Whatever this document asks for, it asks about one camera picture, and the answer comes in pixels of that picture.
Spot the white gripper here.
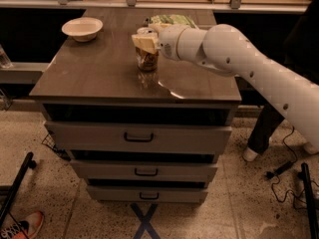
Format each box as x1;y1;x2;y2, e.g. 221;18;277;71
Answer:
132;23;189;61

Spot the orange soda can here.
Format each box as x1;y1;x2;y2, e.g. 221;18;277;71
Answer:
136;27;159;72

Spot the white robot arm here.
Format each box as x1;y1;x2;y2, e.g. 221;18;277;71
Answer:
132;24;319;147

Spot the green snack bag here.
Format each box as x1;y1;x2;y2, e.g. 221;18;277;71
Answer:
145;14;197;29

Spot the white bowl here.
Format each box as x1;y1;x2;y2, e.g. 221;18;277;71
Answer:
62;17;103;42

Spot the grey drawer cabinet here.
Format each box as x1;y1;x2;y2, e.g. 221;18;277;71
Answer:
30;8;241;191

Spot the top grey drawer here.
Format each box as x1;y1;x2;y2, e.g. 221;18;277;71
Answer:
45;121;231;154

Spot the grey drawer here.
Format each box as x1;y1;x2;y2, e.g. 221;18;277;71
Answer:
87;185;208;204
71;159;217;183
45;121;231;154

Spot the middle grey drawer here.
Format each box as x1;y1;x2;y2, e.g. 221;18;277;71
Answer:
71;159;217;183

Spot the white shoe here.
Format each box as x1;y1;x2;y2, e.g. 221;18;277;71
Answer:
242;147;258;162

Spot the bottom grey drawer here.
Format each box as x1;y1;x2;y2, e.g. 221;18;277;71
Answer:
87;185;208;204

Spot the black stand leg left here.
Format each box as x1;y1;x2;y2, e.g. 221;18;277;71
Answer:
0;152;37;226

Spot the black stand leg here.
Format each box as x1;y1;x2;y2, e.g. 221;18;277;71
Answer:
0;152;37;226
299;162;319;239

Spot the black stand leg right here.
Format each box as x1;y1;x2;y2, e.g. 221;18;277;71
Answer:
299;162;319;239

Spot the orange sneaker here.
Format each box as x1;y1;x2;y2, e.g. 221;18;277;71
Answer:
0;211;44;239

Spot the black wire basket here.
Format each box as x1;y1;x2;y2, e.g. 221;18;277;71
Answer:
42;133;71;161

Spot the black power cable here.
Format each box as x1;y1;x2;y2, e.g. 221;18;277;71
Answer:
264;125;319;211

